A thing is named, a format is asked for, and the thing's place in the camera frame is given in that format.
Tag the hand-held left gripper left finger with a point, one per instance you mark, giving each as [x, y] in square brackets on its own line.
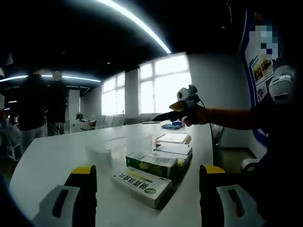
[64, 205]

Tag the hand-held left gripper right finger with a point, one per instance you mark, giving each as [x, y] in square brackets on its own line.
[236, 205]

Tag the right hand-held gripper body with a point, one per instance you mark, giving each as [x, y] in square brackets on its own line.
[183, 93]

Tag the beige box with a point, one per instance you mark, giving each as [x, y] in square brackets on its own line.
[187, 140]

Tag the blue white medicine box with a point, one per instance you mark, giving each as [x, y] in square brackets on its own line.
[175, 149]

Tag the dark green medicine box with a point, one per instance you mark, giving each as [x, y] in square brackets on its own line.
[151, 163]

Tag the clear storage area container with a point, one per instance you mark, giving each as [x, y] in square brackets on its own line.
[91, 153]

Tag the red flat box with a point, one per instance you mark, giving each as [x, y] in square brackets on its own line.
[159, 142]

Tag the person's right hand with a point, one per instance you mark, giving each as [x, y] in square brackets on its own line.
[198, 116]

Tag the small blue white carton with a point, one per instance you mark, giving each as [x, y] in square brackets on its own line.
[176, 123]

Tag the blue packet on table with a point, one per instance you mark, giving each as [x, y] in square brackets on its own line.
[170, 126]

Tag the wide blinds window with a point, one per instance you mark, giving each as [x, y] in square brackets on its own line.
[165, 87]

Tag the dark flat tablet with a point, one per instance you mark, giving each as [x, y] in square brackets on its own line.
[151, 122]

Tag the dark sofa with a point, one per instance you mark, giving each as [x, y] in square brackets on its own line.
[137, 120]

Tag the white chair armrest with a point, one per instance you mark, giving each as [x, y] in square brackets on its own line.
[248, 164]

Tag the white mesh chair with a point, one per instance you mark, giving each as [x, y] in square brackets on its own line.
[101, 121]
[117, 121]

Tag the narrow blinds window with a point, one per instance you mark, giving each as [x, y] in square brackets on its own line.
[113, 97]

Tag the white office chair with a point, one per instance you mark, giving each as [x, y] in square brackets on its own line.
[15, 146]

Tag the white cabinet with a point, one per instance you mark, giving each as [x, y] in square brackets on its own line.
[80, 125]

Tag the long curved ceiling light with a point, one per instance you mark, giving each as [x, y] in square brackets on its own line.
[137, 23]

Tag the potted plant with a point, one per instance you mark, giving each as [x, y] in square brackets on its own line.
[79, 116]

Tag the white chest device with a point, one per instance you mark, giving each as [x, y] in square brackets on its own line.
[281, 82]

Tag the ceiling light strip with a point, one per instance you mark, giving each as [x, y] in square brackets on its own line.
[11, 78]
[78, 78]

